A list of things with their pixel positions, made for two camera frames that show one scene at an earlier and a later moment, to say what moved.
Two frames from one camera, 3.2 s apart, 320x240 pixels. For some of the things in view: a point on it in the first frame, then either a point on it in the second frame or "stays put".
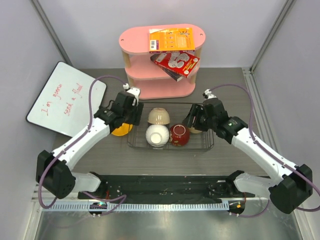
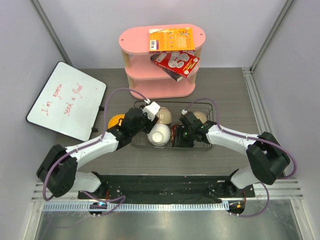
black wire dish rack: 161,127 stays put
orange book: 174,40 stays put
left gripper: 137,111 -> 150,124
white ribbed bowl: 157,135 stays put
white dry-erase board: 63,104 stays put
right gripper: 196,111 -> 179,139
